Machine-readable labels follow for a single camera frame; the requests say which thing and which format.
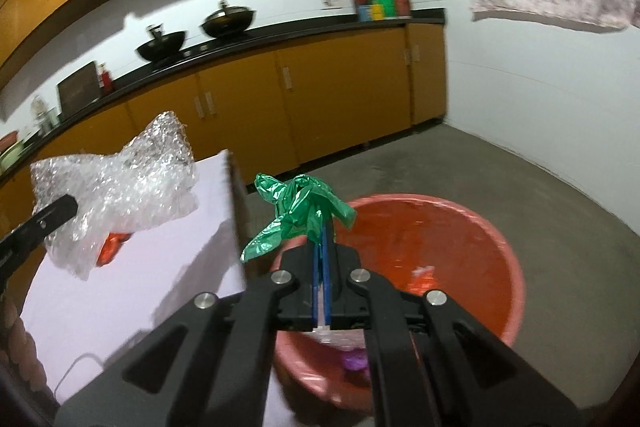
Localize dark cutting board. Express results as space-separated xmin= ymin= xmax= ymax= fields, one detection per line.
xmin=56 ymin=62 xmax=100 ymax=114

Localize black gas cooktop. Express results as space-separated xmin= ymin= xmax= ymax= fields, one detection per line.
xmin=135 ymin=34 xmax=261 ymax=68

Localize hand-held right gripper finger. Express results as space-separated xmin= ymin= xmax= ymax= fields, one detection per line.
xmin=323 ymin=227 xmax=583 ymax=427
xmin=54 ymin=231 xmax=324 ymax=427

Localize white table cloth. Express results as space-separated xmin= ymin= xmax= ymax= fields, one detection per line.
xmin=20 ymin=149 xmax=296 ymax=427

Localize wooden base cabinet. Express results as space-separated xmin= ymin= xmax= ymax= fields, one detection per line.
xmin=0 ymin=23 xmax=447 ymax=253

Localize black wok with lid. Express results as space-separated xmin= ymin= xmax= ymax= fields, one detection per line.
xmin=199 ymin=0 xmax=257 ymax=39

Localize black countertop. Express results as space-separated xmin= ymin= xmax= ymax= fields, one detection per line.
xmin=0 ymin=8 xmax=447 ymax=180

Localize clear bubble wrap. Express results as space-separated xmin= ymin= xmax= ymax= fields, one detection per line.
xmin=30 ymin=111 xmax=200 ymax=282

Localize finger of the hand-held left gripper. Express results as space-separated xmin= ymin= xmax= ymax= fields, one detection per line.
xmin=0 ymin=195 xmax=80 ymax=280

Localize dark green plastic bag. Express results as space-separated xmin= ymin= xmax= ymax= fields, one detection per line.
xmin=240 ymin=173 xmax=358 ymax=264

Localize purple wrapper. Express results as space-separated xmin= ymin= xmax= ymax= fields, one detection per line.
xmin=341 ymin=351 xmax=372 ymax=374

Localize black wok with handle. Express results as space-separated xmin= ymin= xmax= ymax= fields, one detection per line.
xmin=136 ymin=24 xmax=187 ymax=62

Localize pale green bowl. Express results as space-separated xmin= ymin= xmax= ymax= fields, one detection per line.
xmin=0 ymin=146 xmax=27 ymax=174

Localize red plastic bin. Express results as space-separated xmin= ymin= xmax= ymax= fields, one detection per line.
xmin=270 ymin=193 xmax=527 ymax=413

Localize orange plastic bag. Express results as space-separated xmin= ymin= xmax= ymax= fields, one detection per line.
xmin=95 ymin=232 xmax=132 ymax=269

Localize glass jars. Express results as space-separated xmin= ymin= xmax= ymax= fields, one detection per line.
xmin=31 ymin=94 xmax=61 ymax=132

